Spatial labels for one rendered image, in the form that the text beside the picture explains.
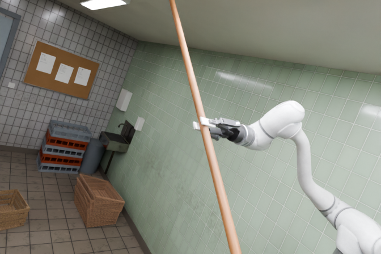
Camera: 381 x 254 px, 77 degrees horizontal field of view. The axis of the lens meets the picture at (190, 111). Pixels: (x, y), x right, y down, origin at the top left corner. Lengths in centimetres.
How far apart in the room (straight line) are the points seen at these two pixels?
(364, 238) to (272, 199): 101
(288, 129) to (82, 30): 412
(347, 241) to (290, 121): 54
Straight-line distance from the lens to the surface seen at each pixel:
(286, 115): 102
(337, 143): 195
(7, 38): 460
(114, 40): 484
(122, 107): 445
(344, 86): 204
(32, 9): 462
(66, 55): 466
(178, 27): 122
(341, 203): 137
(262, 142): 107
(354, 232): 126
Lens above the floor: 205
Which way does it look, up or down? 4 degrees down
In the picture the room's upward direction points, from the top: 22 degrees clockwise
